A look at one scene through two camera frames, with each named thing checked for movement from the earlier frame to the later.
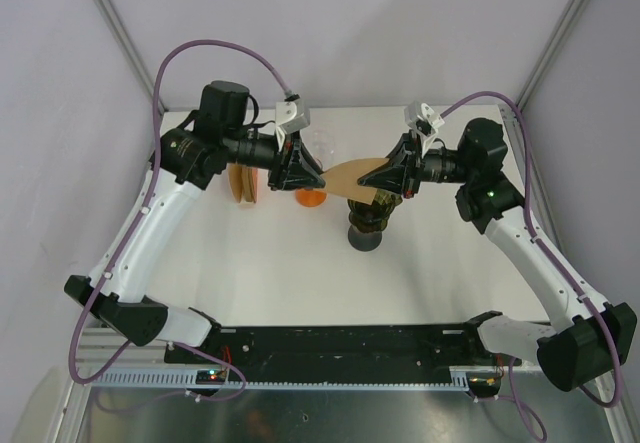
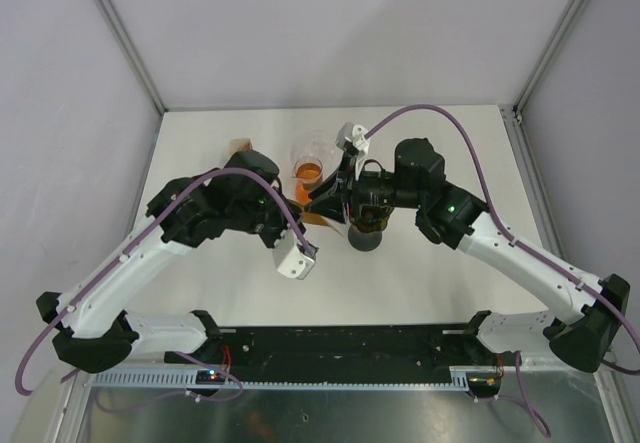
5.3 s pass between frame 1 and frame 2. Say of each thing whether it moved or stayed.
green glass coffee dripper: stayed
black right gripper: moved
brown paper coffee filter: moved
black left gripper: moved
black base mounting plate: stayed
